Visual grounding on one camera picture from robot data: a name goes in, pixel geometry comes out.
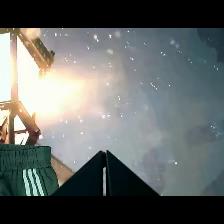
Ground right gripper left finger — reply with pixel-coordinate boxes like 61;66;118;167
51;150;107;197

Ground green shorts with white stripes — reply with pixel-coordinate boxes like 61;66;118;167
0;143;61;197

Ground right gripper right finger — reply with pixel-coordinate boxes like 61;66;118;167
106;150;161;197

